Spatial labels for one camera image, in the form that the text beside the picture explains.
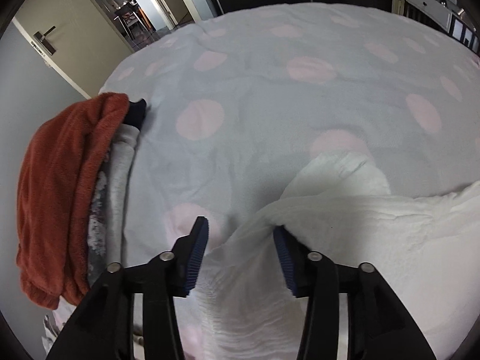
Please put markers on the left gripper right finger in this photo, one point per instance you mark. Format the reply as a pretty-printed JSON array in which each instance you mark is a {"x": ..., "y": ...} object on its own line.
[{"x": 379, "y": 325}]

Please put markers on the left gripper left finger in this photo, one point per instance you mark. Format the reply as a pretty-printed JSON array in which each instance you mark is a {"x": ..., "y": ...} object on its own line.
[{"x": 102, "y": 326}]

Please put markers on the white muslin blanket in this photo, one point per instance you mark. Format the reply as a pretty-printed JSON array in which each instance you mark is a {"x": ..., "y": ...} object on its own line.
[{"x": 427, "y": 249}]

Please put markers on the white folded clothes pile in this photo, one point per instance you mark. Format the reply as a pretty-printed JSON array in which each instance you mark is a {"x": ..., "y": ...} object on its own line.
[{"x": 54, "y": 322}]

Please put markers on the folded grey white clothes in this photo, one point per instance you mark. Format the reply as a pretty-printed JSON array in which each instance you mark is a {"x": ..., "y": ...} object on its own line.
[{"x": 106, "y": 213}]

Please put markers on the rust red folded sweater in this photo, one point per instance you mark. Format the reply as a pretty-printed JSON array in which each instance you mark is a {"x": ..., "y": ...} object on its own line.
[{"x": 55, "y": 187}]

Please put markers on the grey polka dot bedsheet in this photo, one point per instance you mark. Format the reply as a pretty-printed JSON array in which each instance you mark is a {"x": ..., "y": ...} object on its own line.
[{"x": 240, "y": 104}]

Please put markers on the beige room door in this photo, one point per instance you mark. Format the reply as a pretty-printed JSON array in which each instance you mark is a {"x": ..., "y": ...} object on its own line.
[{"x": 75, "y": 38}]

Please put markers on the white nightstand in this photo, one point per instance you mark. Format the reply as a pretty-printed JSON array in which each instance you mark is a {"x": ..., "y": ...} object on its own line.
[{"x": 443, "y": 16}]

